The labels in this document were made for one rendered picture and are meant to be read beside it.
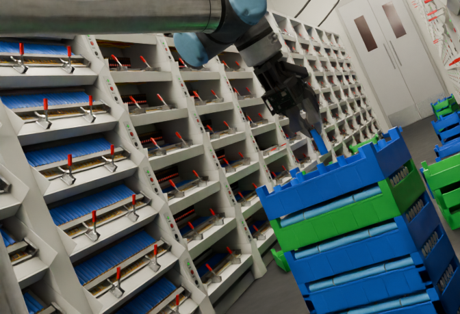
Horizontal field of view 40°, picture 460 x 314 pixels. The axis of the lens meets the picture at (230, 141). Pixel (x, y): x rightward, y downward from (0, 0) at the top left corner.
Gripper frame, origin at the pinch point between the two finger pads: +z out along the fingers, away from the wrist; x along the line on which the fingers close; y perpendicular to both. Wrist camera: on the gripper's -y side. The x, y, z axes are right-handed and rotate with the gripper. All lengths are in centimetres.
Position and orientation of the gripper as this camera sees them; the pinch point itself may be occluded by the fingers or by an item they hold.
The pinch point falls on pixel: (313, 129)
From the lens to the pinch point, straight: 145.8
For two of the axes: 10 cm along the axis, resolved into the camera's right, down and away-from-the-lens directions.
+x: 7.6, -3.6, -5.5
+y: -3.9, 4.2, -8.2
